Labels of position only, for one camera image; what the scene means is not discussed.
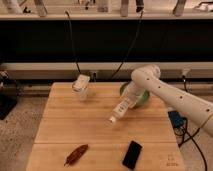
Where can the white plastic bottle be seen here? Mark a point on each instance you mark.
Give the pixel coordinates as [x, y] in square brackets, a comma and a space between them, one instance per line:
[119, 111]

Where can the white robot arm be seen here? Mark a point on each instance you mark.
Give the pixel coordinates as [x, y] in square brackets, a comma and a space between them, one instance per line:
[146, 78]

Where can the green ceramic bowl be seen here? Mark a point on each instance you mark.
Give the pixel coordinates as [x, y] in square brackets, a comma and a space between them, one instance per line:
[142, 99]

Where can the black smartphone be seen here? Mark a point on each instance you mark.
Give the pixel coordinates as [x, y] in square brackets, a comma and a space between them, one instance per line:
[132, 155]

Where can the brown dried chili pepper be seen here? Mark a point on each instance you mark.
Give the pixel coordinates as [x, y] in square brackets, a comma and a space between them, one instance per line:
[74, 156]

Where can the blue connector box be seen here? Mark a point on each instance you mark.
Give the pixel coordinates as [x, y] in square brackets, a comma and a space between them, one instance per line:
[176, 119]

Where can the dark equipment at left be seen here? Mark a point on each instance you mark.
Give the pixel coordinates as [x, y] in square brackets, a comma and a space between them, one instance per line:
[7, 102]

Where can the white camera on clear stand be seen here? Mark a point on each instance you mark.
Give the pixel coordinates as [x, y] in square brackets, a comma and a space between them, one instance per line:
[80, 87]

